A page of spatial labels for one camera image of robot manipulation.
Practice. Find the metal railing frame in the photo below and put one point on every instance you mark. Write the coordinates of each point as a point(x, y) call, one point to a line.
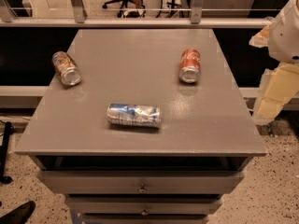
point(73, 13)

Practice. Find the orange soda can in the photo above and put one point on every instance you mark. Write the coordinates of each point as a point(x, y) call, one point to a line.
point(66, 68)

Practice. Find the black stand pole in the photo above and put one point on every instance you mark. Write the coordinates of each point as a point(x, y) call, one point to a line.
point(8, 131)

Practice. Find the blue silver crushed can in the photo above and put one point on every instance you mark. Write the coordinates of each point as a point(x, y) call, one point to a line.
point(134, 115)

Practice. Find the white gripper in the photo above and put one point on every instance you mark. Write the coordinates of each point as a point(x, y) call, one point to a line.
point(286, 37)

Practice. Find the black shoe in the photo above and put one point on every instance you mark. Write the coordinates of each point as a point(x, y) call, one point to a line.
point(20, 214)

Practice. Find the black office chair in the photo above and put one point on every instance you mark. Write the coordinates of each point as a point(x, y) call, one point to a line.
point(124, 0)

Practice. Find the red coke can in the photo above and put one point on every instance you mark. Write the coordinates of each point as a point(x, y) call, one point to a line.
point(189, 68)

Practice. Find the top drawer metal knob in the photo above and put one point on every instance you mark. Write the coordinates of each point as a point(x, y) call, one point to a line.
point(142, 189)

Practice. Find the drawer metal knob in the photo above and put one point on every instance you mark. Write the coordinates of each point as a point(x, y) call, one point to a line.
point(142, 189)
point(144, 212)

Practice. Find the grey drawer cabinet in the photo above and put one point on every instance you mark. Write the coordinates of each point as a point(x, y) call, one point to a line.
point(156, 132)

